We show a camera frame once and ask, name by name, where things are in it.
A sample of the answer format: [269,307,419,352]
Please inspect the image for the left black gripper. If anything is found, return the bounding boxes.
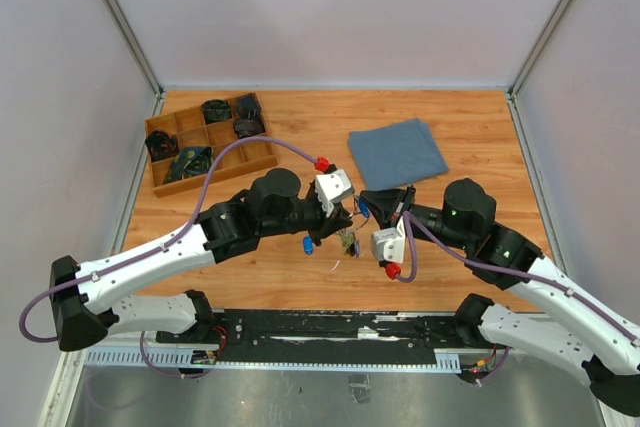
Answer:
[260,188,354,247]

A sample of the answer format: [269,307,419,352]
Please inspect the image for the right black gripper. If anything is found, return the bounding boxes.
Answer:
[360,182,473,250]

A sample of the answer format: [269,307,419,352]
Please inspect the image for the key with light blue tag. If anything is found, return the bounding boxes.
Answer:
[354,196,371,219]

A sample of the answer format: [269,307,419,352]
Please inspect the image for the key with dark blue tag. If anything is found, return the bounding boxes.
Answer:
[302,235,316,255]

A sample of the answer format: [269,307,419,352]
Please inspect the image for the large keyring with tagged keys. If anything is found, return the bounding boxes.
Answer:
[338,196,362,258]

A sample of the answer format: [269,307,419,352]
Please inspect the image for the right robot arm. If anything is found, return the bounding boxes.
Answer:
[360,178,639,417]

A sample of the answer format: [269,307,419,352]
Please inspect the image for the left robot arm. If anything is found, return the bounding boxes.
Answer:
[50,167,354,352]

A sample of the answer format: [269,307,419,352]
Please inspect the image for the folded blue towel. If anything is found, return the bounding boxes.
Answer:
[347,118,449,191]

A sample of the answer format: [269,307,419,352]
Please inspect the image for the rolled brown-black tie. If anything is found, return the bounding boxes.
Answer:
[233,118,265,139]

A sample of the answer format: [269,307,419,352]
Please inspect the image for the rolled black tie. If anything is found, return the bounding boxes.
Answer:
[236,93,262,120]

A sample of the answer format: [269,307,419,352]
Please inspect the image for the blue green patterned tie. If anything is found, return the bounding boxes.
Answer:
[162,146,214,185]

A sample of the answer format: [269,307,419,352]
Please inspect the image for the rolled dark tie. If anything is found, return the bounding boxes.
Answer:
[201,99,232,124]

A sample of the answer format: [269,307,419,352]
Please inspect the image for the rolled tie with red pattern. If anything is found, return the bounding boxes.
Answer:
[145,130,179,162]

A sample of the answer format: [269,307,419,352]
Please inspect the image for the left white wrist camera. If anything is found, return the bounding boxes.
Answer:
[314,169,355,217]

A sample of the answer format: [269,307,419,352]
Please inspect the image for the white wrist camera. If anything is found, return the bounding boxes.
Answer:
[314,169,355,217]
[370,218,406,264]

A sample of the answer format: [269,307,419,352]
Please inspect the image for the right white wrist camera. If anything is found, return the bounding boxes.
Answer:
[370,218,406,264]

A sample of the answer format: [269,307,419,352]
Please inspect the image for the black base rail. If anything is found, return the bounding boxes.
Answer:
[155,309,493,367]

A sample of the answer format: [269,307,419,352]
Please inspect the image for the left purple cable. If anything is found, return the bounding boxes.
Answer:
[18,136,326,381]

